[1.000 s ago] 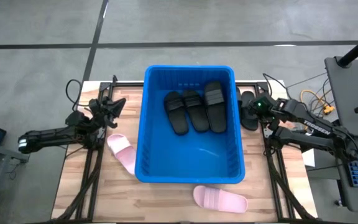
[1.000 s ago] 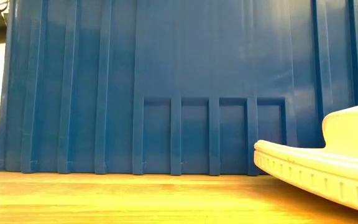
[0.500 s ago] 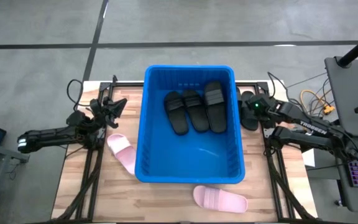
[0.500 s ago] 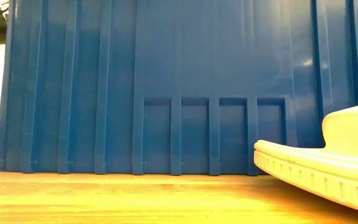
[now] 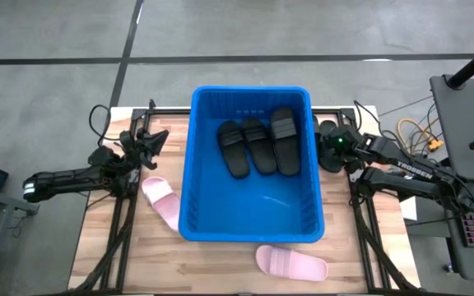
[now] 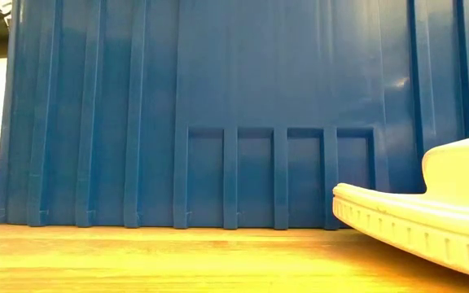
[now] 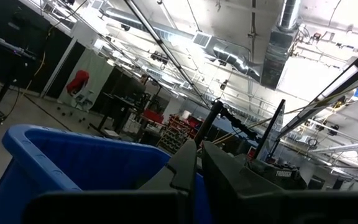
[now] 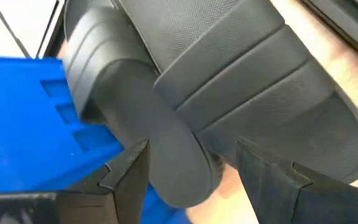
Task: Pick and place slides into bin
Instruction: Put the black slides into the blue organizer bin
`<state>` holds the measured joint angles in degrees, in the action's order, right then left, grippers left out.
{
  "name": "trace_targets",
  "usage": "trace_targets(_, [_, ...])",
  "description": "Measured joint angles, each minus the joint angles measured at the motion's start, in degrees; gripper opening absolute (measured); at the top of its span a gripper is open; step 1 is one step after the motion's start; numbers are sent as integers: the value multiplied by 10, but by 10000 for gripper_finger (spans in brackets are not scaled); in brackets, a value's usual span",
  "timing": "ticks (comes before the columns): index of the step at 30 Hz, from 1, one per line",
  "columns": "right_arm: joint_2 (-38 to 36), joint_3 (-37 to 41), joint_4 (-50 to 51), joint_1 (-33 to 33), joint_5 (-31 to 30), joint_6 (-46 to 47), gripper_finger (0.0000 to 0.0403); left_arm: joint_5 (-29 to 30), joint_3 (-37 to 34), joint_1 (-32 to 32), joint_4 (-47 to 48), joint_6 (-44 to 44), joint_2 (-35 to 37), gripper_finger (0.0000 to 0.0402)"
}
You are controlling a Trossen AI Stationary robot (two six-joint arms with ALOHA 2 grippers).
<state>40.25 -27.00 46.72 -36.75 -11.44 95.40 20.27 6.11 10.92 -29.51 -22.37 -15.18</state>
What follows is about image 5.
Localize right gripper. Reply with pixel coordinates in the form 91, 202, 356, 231
323, 124, 366, 174

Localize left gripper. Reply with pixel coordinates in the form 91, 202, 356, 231
119, 128, 170, 170

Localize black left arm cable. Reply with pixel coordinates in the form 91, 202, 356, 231
88, 104, 113, 146

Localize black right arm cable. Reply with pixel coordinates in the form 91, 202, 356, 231
352, 99, 390, 139

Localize pink rubber slide sandal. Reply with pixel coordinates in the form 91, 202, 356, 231
254, 244, 329, 283
141, 176, 182, 233

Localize grey desk with monitor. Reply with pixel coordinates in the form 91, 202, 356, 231
401, 73, 474, 284

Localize black metal pole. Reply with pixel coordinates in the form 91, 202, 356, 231
445, 36, 474, 90

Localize yellow floor cable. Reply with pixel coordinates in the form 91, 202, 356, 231
398, 118, 446, 155

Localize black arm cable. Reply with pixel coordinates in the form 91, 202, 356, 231
88, 104, 113, 146
352, 99, 390, 139

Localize blue plastic bin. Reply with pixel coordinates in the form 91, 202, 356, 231
178, 85, 326, 244

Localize black rubber slide sandal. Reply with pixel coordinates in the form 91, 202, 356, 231
216, 119, 252, 180
241, 118, 279, 176
318, 119, 347, 174
269, 107, 302, 178

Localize black aluminium table frame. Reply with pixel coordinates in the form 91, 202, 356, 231
70, 98, 417, 296

